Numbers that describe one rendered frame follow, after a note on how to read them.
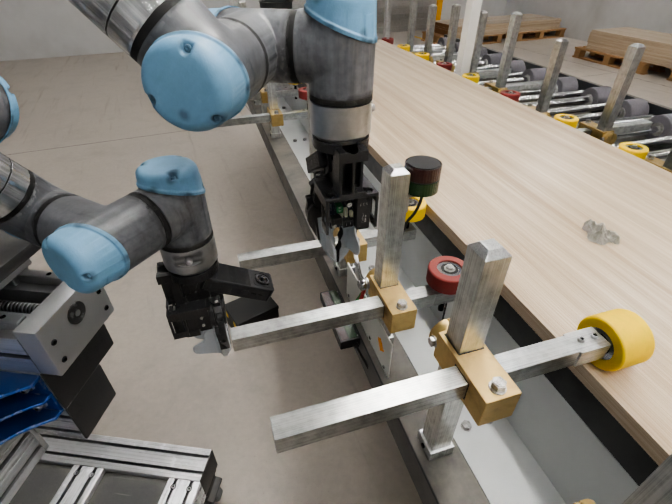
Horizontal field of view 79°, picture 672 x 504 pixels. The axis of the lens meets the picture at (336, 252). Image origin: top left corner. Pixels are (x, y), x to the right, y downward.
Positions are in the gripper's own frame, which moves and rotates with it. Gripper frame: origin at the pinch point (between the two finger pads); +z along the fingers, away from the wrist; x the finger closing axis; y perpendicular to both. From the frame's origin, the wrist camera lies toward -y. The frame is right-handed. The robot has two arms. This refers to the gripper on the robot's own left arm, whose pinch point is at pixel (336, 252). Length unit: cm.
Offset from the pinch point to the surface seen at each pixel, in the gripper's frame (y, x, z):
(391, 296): -0.9, 11.1, 13.5
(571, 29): -641, 662, 86
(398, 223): -3.6, 12.4, -0.8
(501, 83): -121, 120, 13
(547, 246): -2.2, 46.2, 10.5
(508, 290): 6.5, 30.6, 10.9
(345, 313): -0.2, 1.9, 14.5
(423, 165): -4.2, 16.0, -10.7
